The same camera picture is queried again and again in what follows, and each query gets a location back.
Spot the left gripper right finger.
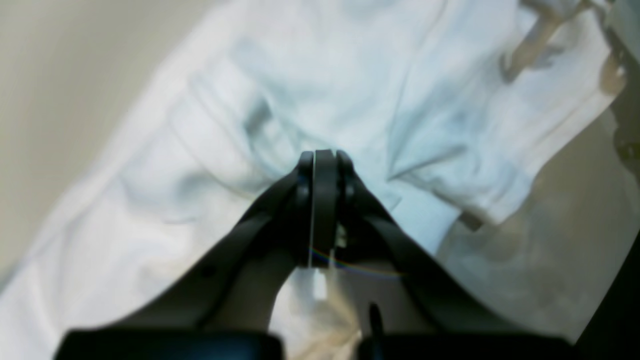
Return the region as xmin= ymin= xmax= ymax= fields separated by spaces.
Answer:
xmin=311 ymin=150 xmax=579 ymax=360

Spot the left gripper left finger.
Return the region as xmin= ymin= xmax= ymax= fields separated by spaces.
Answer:
xmin=54 ymin=152 xmax=314 ymax=360

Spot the white t-shirt with print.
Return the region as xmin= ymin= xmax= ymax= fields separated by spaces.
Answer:
xmin=1 ymin=0 xmax=624 ymax=360

